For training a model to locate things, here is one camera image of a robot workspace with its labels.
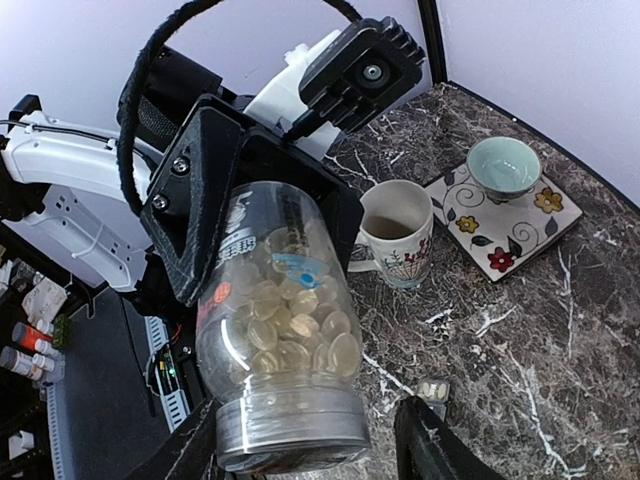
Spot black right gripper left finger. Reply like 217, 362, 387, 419
125, 399, 217, 480

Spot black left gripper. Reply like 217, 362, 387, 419
139, 93, 366, 307

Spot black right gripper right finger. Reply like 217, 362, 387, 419
394, 397, 504, 480

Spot grey weekly pill organizer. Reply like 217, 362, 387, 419
417, 379, 450, 421

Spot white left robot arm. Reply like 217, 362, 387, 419
1, 41, 362, 312

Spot beige pills in organizer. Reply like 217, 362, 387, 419
418, 380, 449, 402

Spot beige ceramic mug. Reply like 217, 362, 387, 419
348, 179, 434, 289

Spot square floral ceramic plate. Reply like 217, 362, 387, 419
425, 164, 583, 283

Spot celadon bowl on plate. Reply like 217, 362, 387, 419
466, 136, 543, 203

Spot white slotted cable duct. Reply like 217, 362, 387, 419
47, 315, 191, 479

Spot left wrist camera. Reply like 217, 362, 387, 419
242, 17, 427, 146

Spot black corner frame post left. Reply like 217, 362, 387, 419
417, 0, 448, 84

